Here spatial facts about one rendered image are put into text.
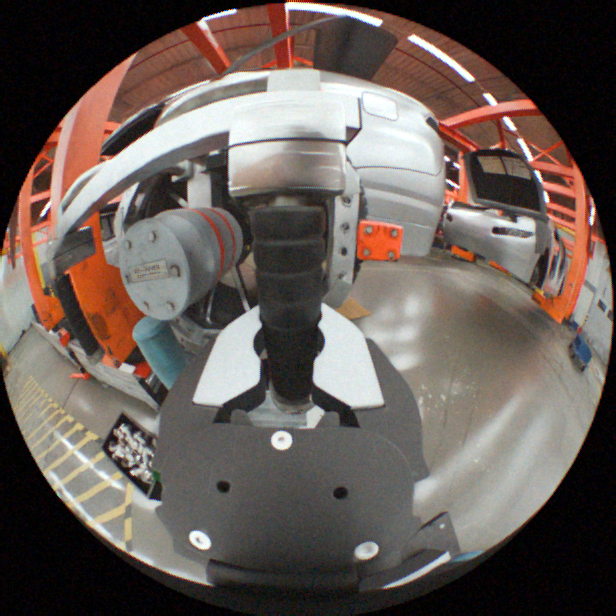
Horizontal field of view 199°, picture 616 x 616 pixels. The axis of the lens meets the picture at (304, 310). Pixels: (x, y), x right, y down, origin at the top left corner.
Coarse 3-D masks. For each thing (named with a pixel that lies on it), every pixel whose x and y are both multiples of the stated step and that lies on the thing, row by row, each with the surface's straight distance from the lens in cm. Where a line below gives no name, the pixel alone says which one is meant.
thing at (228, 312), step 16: (160, 192) 54; (176, 192) 51; (160, 208) 58; (176, 208) 64; (224, 208) 47; (240, 208) 42; (240, 224) 46; (240, 256) 48; (240, 272) 46; (224, 288) 69; (240, 288) 46; (192, 304) 57; (208, 304) 53; (224, 304) 60; (240, 304) 60; (256, 304) 58; (208, 320) 53; (224, 320) 53
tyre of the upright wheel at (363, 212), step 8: (160, 176) 54; (360, 184) 41; (360, 200) 40; (144, 208) 56; (360, 208) 40; (144, 216) 56; (360, 216) 40; (360, 264) 43; (352, 280) 43; (184, 312) 56; (192, 320) 56; (208, 328) 55; (216, 328) 54
